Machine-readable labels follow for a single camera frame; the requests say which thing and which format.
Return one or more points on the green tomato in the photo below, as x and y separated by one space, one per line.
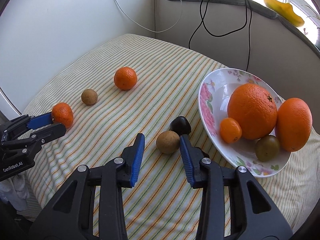
267 148

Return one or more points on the large orange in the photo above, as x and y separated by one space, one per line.
252 111
293 125

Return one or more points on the small orange kumquat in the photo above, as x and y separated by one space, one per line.
230 130

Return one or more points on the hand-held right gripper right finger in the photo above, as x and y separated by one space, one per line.
186 162

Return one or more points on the floral white plate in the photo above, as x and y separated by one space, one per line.
217 97

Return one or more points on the small brown round fruit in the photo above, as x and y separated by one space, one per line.
166 142
89 96

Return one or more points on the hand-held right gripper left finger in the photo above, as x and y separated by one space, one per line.
138 160

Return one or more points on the white crumpled cloth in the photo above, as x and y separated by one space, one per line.
15 190

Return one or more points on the dark brown chestnut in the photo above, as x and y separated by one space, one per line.
180 125

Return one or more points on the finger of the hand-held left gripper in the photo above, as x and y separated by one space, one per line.
53 131
41 120

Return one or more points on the yellow wavy bowl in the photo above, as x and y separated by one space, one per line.
285 11

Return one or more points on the striped table cloth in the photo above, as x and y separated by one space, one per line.
150 62

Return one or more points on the small mandarin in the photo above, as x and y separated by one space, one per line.
63 113
125 78

